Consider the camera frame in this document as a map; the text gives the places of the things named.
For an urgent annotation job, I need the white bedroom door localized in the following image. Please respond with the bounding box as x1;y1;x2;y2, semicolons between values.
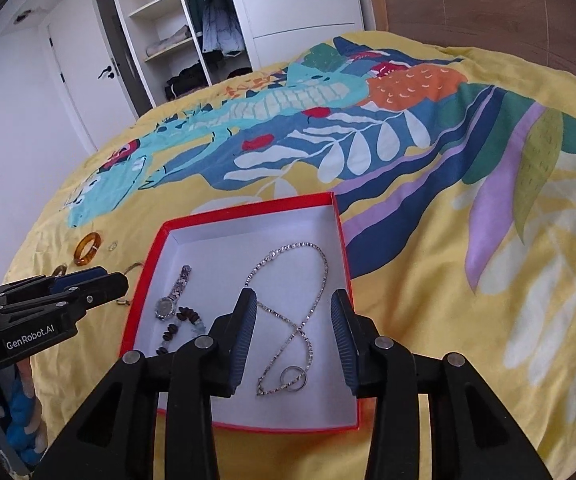
38;0;137;154

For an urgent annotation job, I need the dark brown resin bangle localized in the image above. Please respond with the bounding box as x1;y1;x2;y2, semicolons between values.
51;264;67;276

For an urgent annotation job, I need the yellow dinosaur print bedspread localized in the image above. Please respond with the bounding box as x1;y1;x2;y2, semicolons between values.
8;32;576;479

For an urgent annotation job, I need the small silver ring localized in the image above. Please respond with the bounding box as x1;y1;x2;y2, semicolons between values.
278;365;309;392

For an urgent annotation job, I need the hanging grey jacket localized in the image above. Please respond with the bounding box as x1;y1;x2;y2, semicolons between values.
188;0;245;56

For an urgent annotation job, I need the white open wardrobe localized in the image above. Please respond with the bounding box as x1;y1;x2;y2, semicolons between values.
114;0;364;106

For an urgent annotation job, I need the brown beaded bracelet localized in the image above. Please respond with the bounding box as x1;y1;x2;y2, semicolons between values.
154;305;209;357

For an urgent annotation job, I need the silver chain necklace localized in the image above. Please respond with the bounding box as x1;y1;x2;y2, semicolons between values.
243;242;330;398

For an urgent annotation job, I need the thin gold metal bangle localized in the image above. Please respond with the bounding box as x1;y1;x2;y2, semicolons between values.
115;262;143;307

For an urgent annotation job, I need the blue white gloved left hand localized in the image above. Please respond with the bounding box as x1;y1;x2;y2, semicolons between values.
0;359;47;477

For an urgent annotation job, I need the amber orange resin bangle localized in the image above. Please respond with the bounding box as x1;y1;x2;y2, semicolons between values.
73;232;102;266

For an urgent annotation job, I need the red shallow jewelry box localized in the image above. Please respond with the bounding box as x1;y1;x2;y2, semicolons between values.
120;193;359;434

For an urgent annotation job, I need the silver wrist watch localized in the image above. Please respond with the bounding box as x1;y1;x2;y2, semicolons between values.
154;266;191;321

